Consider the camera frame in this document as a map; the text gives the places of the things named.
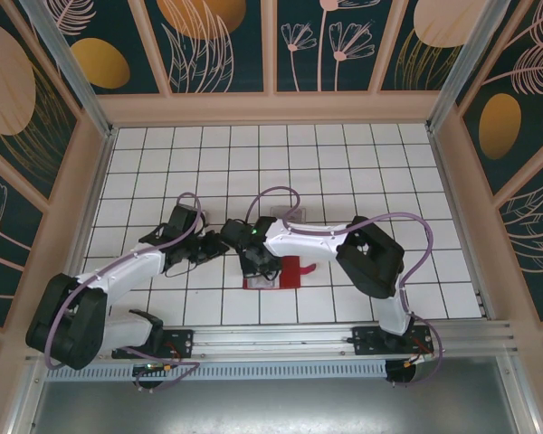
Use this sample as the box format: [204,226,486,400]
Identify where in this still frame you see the grey metal sheet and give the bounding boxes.
[26,379,539,434]

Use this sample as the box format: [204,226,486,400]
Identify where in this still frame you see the aluminium mounting rail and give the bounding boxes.
[26,319,519,362]

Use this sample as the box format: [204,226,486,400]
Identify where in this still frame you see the black round cable port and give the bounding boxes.
[133,373,164,392]
[384,360,421,386]

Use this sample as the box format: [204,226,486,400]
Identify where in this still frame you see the white pink floral card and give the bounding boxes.
[273,206,307,222]

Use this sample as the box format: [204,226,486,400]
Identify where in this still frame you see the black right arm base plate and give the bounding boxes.
[351,325,435,357]

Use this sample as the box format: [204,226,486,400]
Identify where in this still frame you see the clear plastic bag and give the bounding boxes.
[271,205,308,223]

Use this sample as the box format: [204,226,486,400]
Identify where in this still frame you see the red card holder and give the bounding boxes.
[242,254,320,291]

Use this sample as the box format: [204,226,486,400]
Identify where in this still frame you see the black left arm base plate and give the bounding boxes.
[111,328,195,361]

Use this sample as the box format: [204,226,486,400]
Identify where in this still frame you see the slotted grey cable duct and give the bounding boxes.
[44,359,389,382]

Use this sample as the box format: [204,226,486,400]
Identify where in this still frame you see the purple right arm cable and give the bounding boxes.
[244,184,444,390]

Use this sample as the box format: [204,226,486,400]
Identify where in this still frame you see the aluminium frame post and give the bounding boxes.
[427,0,513,133]
[8,361,46,434]
[509,356,543,434]
[19,0,115,139]

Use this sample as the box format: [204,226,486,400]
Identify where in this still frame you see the thin black left gripper cable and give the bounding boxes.
[165,259,200,278]

